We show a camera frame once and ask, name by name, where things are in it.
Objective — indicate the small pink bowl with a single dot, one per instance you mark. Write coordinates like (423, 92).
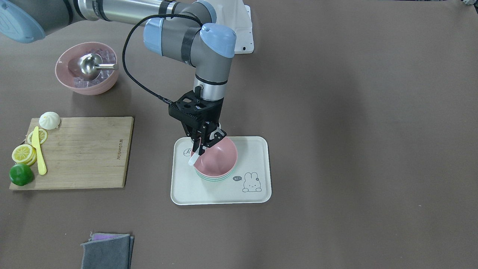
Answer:
(222, 162)

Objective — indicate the bamboo cutting board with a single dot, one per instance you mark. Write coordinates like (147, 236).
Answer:
(84, 153)

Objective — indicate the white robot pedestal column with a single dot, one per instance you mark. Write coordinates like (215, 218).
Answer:
(237, 16)

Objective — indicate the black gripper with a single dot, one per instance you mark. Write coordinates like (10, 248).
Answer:
(216, 112)

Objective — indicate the metal ice scoop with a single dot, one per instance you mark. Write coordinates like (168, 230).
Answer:
(89, 66)

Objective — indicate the white rabbit tray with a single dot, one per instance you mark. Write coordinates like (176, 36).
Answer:
(249, 183)

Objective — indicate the yellow plastic knife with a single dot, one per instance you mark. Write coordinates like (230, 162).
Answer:
(35, 142)

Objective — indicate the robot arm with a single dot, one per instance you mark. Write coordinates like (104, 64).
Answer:
(186, 32)

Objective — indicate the green lime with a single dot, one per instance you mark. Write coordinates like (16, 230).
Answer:
(21, 174)

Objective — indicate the large pink bowl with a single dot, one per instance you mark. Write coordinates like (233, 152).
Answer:
(106, 79)

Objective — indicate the white steamed bun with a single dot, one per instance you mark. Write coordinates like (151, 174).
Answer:
(49, 120)

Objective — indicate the top green bowl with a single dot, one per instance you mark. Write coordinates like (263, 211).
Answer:
(214, 179)

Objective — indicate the folded grey cloth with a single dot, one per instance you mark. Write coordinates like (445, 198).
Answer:
(107, 251)

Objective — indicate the white ceramic spoon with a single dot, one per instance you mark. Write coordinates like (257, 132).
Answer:
(208, 154)

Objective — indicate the upper lemon slice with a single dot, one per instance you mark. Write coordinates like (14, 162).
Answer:
(24, 154)

